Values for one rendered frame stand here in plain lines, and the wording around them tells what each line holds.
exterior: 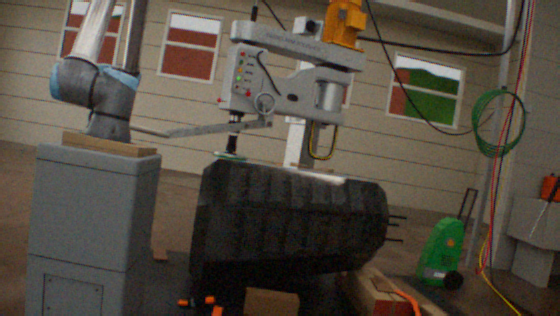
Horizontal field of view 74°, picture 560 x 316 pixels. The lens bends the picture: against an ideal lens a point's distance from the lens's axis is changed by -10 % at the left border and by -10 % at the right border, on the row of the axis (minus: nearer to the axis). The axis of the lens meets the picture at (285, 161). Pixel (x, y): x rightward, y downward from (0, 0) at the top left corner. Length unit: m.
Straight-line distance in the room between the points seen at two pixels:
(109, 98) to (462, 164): 8.84
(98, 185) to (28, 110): 8.44
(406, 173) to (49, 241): 8.30
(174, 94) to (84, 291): 7.40
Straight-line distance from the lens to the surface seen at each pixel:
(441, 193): 9.71
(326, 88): 2.90
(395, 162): 9.21
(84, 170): 1.60
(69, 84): 1.74
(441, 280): 3.73
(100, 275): 1.66
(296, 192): 2.48
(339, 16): 2.96
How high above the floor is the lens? 1.00
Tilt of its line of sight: 3 degrees down
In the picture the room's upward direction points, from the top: 10 degrees clockwise
